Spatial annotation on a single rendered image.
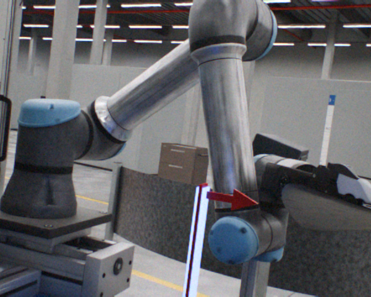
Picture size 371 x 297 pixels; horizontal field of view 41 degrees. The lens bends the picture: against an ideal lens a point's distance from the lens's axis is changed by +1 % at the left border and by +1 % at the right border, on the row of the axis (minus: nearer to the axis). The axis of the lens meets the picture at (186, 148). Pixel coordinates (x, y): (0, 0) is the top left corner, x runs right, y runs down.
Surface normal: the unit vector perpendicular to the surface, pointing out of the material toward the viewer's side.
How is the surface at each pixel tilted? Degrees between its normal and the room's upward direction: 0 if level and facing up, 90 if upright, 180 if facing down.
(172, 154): 90
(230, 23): 75
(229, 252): 90
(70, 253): 90
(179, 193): 90
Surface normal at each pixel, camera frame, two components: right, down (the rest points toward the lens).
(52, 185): 0.55, -0.20
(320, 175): -0.92, -0.20
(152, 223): -0.69, -0.05
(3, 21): 0.94, 0.14
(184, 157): -0.50, -0.02
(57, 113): 0.53, 0.07
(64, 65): 0.83, 0.14
